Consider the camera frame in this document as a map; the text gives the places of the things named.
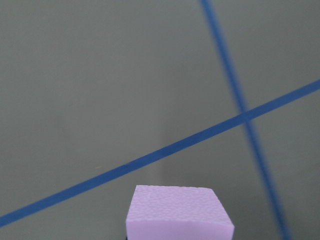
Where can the pink foam block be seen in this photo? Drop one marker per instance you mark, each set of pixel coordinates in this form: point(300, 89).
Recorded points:
point(177, 213)

